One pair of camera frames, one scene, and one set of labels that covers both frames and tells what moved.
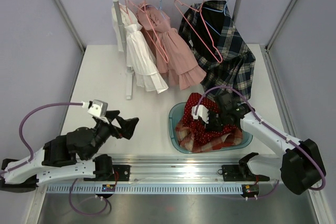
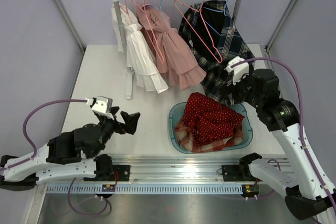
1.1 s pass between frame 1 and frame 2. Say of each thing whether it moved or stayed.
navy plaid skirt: stayed
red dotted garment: stayed
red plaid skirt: stayed
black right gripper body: moved
